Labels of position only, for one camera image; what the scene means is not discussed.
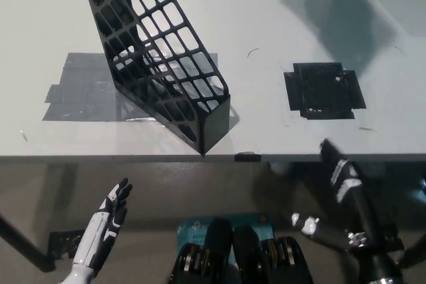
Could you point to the black floor tape patch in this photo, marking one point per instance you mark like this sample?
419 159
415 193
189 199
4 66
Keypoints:
63 244
397 242

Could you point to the small black tape strip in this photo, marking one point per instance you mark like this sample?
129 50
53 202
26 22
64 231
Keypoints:
248 156

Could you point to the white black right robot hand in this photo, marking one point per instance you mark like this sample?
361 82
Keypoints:
352 194

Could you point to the black lattice magazine stand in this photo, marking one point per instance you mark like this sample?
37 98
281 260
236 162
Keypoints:
216 121

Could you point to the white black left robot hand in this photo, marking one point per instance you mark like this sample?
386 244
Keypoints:
100 230

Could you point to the black table leg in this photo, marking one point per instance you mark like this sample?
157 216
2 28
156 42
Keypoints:
23 244
414 255

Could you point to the grey tape patch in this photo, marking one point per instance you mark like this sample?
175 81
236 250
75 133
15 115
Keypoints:
80 91

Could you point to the teal cardboard box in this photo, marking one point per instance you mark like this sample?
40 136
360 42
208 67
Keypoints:
193 230

